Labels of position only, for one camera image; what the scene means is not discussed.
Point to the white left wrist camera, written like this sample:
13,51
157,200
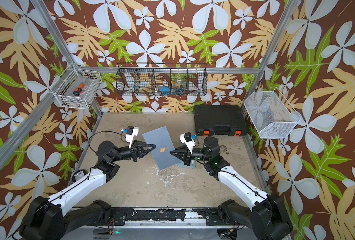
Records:
130,132

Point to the aluminium frame post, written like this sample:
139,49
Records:
278,33
63,47

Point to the black plastic tool case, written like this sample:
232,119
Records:
210,120

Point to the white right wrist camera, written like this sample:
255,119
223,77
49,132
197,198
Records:
189,140

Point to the aluminium frame post right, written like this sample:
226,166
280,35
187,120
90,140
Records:
278,33

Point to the light blue envelope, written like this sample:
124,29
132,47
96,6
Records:
183,165

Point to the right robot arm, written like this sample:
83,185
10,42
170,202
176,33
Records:
263,213

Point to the blue object in basket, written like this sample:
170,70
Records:
165,91

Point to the aluminium frame post left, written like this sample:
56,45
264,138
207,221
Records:
63,47

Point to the white mesh basket right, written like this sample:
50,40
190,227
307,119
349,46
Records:
271,113

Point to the white wire basket left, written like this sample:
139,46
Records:
69,80

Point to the clear plastic bottle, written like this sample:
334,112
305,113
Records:
179,87

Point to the red black screwdriver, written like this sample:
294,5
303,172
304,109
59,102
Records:
78,90

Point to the black wire basket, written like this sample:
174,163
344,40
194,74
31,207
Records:
147,79

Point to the black round tape measure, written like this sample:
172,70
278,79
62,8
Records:
77,175

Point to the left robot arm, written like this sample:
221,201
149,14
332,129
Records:
53,217

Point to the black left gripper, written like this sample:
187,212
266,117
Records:
134,153

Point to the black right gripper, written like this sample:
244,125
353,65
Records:
182,154

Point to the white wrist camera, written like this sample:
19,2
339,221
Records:
130,132
189,140

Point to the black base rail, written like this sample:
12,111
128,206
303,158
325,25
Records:
126,216

